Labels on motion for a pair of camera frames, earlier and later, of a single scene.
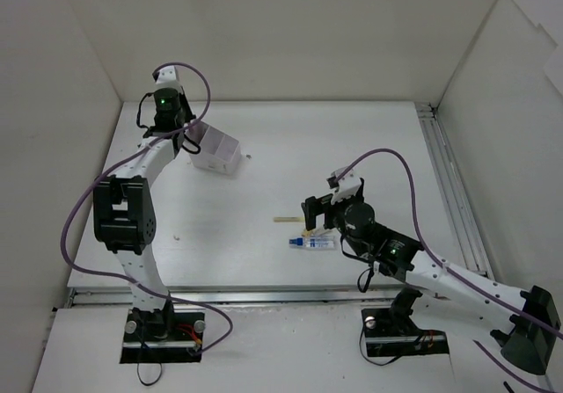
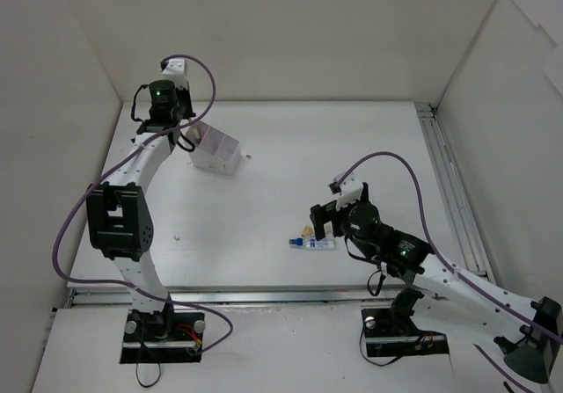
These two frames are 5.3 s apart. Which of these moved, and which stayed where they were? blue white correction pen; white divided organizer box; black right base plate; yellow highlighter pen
Moved: yellow highlighter pen
Stayed: white divided organizer box; blue white correction pen; black right base plate
